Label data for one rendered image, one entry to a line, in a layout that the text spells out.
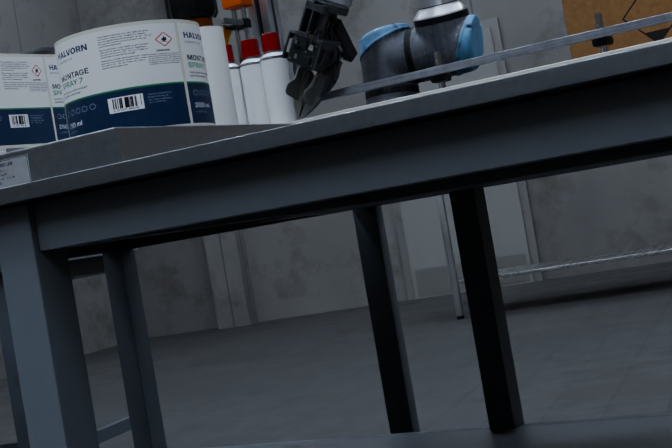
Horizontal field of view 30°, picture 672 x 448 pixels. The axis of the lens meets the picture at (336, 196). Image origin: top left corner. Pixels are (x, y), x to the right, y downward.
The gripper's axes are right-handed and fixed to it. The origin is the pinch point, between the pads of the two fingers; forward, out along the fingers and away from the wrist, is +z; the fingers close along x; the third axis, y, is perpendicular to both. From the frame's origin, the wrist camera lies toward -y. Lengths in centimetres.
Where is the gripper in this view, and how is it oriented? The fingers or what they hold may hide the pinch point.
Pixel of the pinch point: (304, 110)
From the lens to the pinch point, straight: 228.4
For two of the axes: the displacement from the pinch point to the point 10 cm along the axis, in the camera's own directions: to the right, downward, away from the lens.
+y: -4.8, 0.6, -8.7
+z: -2.8, 9.3, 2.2
